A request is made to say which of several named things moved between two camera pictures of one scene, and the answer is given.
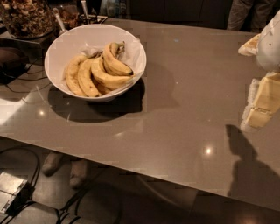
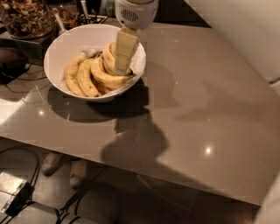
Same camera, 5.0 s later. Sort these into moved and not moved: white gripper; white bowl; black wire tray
Moved: white gripper
Not moved: white bowl; black wire tray
